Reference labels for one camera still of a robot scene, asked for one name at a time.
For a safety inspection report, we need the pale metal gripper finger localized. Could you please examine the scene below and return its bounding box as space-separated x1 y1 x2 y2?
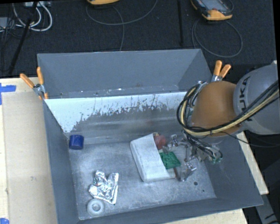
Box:
165 133 185 150
177 161 198 182

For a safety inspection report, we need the red toy food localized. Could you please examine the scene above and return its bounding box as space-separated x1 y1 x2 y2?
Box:
153 131 168 150

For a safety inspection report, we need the green card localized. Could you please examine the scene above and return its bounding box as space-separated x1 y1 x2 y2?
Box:
159 150 182 170

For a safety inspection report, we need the white box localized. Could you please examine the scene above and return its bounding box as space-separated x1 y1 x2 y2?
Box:
129 131 178 184

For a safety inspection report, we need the crumpled silver foil packet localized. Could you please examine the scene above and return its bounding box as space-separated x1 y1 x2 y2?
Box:
87 168 122 207

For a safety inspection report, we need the grey metal bin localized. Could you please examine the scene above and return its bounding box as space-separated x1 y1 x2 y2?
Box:
36 37 266 224

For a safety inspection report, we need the blue cup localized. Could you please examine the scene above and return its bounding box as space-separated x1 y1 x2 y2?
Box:
67 133 86 151

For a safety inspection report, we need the pale wood flat board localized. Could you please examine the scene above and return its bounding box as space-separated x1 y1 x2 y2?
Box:
0 89 59 224

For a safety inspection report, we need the white ring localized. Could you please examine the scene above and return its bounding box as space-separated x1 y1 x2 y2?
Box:
86 198 107 217

